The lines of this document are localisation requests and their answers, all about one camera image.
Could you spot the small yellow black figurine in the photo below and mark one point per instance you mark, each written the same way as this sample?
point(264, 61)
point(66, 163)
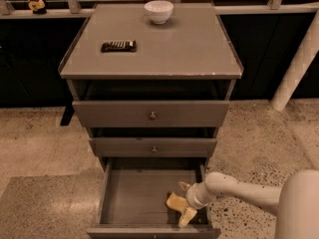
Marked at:
point(37, 6)

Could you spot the grey top drawer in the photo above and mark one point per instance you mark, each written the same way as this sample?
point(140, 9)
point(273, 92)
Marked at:
point(151, 113)

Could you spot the white ceramic bowl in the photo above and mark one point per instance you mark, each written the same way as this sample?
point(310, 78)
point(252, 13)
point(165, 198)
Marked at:
point(159, 11)

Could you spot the grey drawer cabinet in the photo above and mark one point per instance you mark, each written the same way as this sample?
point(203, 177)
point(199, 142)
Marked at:
point(188, 58)

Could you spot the yellow sponge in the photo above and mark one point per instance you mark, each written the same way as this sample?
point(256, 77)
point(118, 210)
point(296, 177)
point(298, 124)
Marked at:
point(176, 203)

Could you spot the grey middle drawer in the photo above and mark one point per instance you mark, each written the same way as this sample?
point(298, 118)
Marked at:
point(152, 146)

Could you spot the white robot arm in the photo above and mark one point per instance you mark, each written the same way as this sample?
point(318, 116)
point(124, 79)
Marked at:
point(295, 204)

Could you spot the dark chocolate bar wrapper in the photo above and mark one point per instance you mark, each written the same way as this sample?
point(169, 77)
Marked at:
point(119, 46)

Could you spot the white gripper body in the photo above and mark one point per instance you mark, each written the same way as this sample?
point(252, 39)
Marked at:
point(192, 196)

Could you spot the grey open bottom drawer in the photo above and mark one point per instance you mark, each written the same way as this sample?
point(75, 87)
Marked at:
point(133, 200)

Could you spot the grey window railing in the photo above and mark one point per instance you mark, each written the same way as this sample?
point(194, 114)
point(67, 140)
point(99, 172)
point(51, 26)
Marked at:
point(50, 12)

